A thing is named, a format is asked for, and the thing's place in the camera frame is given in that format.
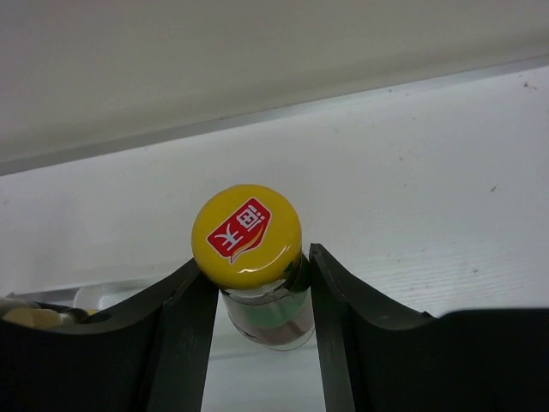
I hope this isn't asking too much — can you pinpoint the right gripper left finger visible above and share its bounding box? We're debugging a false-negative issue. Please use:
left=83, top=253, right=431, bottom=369
left=1, top=260, right=218, bottom=411

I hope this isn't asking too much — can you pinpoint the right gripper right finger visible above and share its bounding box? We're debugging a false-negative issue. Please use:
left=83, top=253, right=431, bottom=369
left=309, top=244, right=548, bottom=411

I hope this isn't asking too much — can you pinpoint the small gold cap oil bottle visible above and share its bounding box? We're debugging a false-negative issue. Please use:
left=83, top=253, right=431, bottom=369
left=1, top=297, right=98, bottom=330

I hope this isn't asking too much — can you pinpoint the yellow cap chili sauce bottle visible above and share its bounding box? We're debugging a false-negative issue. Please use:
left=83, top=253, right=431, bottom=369
left=191, top=185, right=314, bottom=350

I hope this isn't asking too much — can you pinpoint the white divided organizer tray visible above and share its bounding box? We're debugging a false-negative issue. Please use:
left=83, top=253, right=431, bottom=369
left=9, top=276, right=326, bottom=411

